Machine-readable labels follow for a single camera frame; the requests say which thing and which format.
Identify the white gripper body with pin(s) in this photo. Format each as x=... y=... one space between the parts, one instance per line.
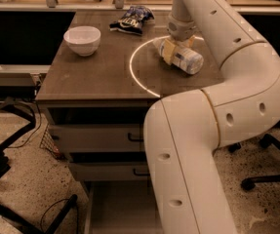
x=181 y=30

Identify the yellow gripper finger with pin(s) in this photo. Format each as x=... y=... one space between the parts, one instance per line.
x=168 y=51
x=189 y=43

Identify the clear plastic water bottle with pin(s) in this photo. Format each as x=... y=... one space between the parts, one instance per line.
x=184 y=58

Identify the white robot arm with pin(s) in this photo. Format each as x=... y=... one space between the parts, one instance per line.
x=182 y=131

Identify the blue snack chip bag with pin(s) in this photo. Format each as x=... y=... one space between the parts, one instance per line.
x=133 y=20

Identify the grey drawer cabinet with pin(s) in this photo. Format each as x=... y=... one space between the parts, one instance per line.
x=118 y=83

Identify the white ceramic bowl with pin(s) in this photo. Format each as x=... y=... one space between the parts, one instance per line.
x=82 y=40

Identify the black office chair right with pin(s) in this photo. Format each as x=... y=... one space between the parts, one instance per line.
x=268 y=163

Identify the open bottom drawer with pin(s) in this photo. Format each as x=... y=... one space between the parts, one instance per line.
x=122 y=207

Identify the black chair left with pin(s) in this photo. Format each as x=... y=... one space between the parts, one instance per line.
x=27 y=113

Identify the top drawer with handle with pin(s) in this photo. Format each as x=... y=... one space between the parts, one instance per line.
x=97 y=138

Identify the drawer with handle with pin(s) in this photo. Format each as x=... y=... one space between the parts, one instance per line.
x=109 y=171
x=97 y=138

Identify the middle drawer with handle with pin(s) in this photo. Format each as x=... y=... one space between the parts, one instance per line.
x=109 y=171

